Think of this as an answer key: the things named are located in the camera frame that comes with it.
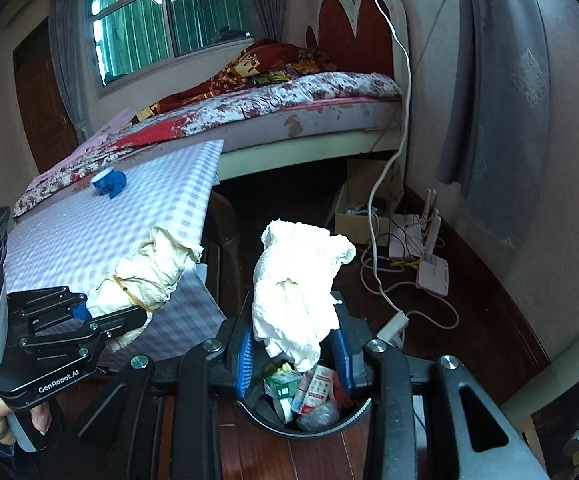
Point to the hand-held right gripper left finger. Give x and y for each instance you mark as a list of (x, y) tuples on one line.
[(245, 360)]

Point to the white router with antennas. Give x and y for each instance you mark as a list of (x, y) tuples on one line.
[(404, 240)]

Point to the cardboard box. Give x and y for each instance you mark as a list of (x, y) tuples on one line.
[(364, 175)]

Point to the red patterned blanket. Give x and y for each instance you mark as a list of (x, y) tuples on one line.
[(229, 67)]

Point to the bed with floral sheet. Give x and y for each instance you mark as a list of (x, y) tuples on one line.
[(319, 125)]

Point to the black trash bin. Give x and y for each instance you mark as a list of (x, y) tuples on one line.
[(264, 417)]

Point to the clear plastic bag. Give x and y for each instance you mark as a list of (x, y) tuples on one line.
[(319, 415)]

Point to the green and white carton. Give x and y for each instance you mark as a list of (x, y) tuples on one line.
[(282, 387)]

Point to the crushed blue paper cup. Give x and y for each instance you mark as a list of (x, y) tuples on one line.
[(114, 182)]

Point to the red plastic bag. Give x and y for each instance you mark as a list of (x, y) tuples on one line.
[(342, 400)]

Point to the cream paper bag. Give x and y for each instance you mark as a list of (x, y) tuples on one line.
[(144, 270)]

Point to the white box device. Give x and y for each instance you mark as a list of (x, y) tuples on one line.
[(434, 275)]

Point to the grey patterned curtain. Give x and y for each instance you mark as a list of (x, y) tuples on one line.
[(494, 110)]

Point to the checked tablecloth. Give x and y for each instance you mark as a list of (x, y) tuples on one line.
[(94, 220)]

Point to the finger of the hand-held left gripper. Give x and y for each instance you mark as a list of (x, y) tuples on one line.
[(44, 302), (114, 322)]

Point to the colourful printed cloth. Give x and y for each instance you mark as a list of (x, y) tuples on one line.
[(279, 76)]

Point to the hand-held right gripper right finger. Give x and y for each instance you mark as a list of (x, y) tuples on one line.
[(342, 360)]

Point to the white power strip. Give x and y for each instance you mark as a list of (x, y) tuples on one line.
[(394, 322)]

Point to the white tissue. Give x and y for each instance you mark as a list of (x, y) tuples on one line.
[(294, 280)]

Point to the window with green curtain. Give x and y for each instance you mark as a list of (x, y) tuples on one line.
[(134, 25)]

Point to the brown wooden door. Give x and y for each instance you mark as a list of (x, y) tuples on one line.
[(44, 100)]

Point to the red and white headboard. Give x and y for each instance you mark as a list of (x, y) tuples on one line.
[(339, 25)]

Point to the pink cloth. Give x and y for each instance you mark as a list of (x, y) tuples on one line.
[(99, 135)]

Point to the red and white carton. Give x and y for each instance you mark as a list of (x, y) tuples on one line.
[(314, 387)]

